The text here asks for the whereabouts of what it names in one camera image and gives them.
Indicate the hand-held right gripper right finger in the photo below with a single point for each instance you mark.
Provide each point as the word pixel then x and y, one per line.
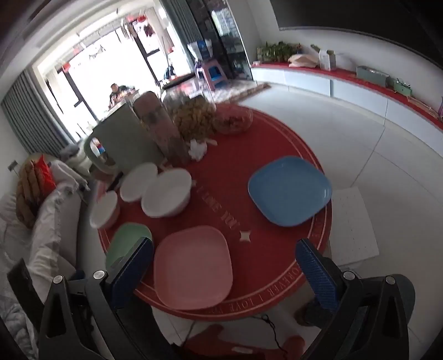
pixel 316 273

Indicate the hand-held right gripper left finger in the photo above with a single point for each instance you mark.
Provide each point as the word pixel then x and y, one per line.
pixel 133 273

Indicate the green square plate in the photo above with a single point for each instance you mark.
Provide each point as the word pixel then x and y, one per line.
pixel 126 239

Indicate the pink square plate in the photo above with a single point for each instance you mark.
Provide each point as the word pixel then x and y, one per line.
pixel 193 268

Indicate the small white bowl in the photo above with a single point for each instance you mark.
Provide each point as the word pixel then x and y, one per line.
pixel 103 207

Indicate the large white bowl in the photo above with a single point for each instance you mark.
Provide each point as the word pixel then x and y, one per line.
pixel 166 194

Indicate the blue square plate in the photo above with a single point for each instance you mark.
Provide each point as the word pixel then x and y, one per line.
pixel 287 192

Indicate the medium white bowl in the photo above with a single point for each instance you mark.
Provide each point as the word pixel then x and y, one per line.
pixel 136 180

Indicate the white sofa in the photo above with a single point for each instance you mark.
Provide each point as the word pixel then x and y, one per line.
pixel 71 235

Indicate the red slipper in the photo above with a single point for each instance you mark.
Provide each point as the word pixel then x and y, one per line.
pixel 294 346
pixel 207 341

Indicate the white fringed blanket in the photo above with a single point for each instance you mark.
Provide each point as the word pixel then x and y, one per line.
pixel 45 221

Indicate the brown blanket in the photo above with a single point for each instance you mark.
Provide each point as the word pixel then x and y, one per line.
pixel 26 197

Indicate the red cushion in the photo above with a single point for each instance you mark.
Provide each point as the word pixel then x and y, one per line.
pixel 45 173

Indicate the pale green electric kettle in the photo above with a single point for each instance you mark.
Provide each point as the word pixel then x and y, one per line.
pixel 128 138

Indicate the crumpled white tissue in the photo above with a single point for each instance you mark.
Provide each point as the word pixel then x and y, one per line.
pixel 197 150

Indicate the round red table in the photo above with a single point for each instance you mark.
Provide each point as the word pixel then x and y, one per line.
pixel 225 166

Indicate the pink water bottle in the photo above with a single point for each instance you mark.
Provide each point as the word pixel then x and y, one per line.
pixel 155 121

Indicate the clear bag of snacks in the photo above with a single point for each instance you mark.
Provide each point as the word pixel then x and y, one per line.
pixel 193 117

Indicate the glass bowl of snacks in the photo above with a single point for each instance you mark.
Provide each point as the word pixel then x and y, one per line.
pixel 232 121

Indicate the grey curtain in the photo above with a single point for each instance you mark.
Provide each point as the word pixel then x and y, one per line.
pixel 31 117

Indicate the white cabinet with red top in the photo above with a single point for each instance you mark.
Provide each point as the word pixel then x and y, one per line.
pixel 346 86

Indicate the small green box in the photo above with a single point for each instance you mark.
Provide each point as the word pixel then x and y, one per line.
pixel 399 88

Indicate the long green box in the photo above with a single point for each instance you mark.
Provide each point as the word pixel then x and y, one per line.
pixel 372 74

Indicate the white box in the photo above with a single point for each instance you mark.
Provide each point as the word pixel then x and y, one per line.
pixel 327 60

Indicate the pale pink pillow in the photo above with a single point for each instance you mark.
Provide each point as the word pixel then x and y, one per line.
pixel 303 60

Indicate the blue plastic stool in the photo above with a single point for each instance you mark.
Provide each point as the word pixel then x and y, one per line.
pixel 216 76

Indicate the pink plastic stool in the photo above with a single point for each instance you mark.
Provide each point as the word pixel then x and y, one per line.
pixel 202 67

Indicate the green potted plants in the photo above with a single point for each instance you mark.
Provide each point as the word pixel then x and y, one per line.
pixel 277 52

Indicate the white and blue bag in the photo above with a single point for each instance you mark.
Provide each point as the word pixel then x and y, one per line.
pixel 200 50

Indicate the dark glass display cabinet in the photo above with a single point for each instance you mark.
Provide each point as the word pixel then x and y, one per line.
pixel 225 34

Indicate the black television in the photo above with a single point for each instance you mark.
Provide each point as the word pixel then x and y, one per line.
pixel 346 14

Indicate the wall switch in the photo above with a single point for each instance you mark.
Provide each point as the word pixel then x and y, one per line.
pixel 14 165

